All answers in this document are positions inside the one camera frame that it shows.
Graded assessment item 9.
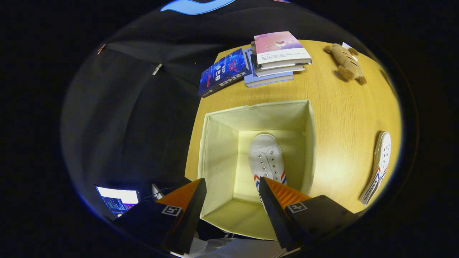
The laptop screen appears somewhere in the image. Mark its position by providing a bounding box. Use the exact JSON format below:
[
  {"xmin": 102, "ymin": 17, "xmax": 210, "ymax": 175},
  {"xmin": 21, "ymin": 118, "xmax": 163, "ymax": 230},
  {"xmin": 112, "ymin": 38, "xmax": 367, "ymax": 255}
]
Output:
[{"xmin": 95, "ymin": 185, "xmax": 140, "ymax": 218}]

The black backdrop cloth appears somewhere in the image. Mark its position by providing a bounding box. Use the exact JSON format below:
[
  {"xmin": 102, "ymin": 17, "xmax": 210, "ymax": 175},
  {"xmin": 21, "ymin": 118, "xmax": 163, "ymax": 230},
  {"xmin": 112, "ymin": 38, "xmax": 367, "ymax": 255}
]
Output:
[{"xmin": 61, "ymin": 0, "xmax": 363, "ymax": 219}]

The grey white book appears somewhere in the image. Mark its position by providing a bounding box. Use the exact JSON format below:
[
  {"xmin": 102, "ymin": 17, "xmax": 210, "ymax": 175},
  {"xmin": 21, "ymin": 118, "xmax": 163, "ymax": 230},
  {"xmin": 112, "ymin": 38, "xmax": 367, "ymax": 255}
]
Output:
[{"xmin": 251, "ymin": 41, "xmax": 306, "ymax": 77}]

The light blue book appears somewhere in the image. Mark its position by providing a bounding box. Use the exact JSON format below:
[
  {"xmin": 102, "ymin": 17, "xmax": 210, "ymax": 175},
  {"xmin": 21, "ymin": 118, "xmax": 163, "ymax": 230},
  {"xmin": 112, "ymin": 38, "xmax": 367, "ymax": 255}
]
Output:
[{"xmin": 244, "ymin": 48, "xmax": 294, "ymax": 88}]

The cream fabric storage box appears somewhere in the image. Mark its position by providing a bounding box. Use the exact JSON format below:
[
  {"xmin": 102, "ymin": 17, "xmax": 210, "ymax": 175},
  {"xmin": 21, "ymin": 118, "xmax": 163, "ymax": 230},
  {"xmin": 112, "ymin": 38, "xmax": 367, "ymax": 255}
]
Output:
[{"xmin": 198, "ymin": 100, "xmax": 317, "ymax": 241}]

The brown plush toy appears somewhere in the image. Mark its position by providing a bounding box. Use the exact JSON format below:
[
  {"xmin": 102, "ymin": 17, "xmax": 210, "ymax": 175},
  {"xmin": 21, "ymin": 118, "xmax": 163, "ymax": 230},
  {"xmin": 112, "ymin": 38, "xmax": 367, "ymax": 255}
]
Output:
[{"xmin": 325, "ymin": 42, "xmax": 367, "ymax": 85}]

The white shoe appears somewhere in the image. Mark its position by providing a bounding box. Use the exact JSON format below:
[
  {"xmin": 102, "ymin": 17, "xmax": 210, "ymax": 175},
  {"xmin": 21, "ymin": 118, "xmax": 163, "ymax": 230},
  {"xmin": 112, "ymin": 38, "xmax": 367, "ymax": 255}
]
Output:
[
  {"xmin": 360, "ymin": 131, "xmax": 392, "ymax": 205},
  {"xmin": 249, "ymin": 134, "xmax": 287, "ymax": 207}
]

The dark blue book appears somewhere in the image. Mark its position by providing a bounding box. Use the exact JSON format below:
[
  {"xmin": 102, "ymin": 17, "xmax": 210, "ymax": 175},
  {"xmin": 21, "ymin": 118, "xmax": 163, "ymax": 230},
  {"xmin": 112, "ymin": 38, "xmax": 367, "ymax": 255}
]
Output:
[{"xmin": 198, "ymin": 48, "xmax": 251, "ymax": 98}]

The pink cover book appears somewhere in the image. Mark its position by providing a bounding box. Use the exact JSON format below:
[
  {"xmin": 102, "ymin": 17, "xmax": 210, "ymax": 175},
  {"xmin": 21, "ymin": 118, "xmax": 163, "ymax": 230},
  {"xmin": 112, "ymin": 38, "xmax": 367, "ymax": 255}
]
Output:
[{"xmin": 254, "ymin": 31, "xmax": 312, "ymax": 68}]

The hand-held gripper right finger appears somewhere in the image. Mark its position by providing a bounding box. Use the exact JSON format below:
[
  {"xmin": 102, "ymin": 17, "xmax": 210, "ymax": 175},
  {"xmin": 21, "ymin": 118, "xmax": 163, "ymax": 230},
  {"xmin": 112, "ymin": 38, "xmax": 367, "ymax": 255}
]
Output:
[{"xmin": 258, "ymin": 176, "xmax": 360, "ymax": 252}]

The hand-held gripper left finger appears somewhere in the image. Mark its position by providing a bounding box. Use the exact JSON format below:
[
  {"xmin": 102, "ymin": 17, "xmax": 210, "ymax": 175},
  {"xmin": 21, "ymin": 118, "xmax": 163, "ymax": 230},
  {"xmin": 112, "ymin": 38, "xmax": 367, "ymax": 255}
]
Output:
[{"xmin": 112, "ymin": 178, "xmax": 207, "ymax": 255}]

